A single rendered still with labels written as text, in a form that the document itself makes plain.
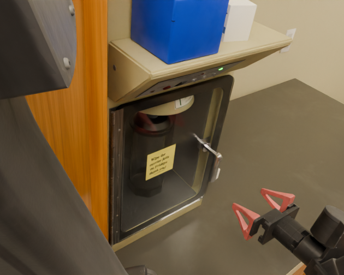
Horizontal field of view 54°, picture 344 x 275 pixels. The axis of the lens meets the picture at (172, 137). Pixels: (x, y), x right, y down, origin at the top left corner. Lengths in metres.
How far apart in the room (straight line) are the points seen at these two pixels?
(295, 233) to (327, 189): 0.55
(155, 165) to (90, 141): 0.29
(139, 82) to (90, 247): 0.32
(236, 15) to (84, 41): 0.27
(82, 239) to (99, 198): 0.41
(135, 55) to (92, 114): 0.11
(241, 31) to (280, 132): 0.90
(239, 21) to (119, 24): 0.19
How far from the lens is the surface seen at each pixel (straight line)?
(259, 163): 1.26
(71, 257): 0.17
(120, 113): 0.61
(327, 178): 1.33
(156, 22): 0.49
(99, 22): 0.42
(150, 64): 0.48
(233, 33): 0.60
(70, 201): 0.17
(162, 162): 0.76
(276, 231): 0.76
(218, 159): 0.82
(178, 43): 0.48
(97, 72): 0.44
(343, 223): 0.70
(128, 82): 0.51
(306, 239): 0.75
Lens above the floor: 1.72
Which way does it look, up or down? 37 degrees down
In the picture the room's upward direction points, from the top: 8 degrees clockwise
